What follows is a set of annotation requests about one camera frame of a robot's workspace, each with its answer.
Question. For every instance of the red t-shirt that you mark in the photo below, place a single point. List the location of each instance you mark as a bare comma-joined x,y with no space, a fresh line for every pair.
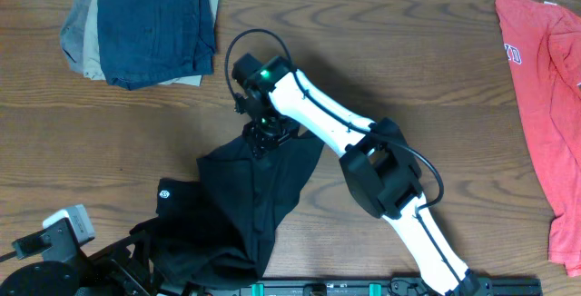
542,43

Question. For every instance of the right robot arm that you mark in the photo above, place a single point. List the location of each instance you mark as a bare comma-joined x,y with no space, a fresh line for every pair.
380,169

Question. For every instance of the grey folded trousers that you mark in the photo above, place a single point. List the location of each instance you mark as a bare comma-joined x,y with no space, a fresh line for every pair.
72,35

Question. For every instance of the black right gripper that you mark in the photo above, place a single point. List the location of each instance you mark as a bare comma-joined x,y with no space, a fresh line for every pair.
258,139

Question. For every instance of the black t-shirt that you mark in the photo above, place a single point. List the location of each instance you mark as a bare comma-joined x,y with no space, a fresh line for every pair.
219,232

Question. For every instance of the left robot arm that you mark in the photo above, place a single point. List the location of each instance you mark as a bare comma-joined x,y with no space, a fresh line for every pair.
63,271

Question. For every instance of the navy folded trousers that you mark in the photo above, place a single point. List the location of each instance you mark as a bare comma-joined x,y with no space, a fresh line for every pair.
150,28

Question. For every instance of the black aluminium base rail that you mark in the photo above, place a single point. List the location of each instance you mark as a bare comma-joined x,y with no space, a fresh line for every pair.
398,286

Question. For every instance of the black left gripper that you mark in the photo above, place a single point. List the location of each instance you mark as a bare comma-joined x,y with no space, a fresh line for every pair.
133,274

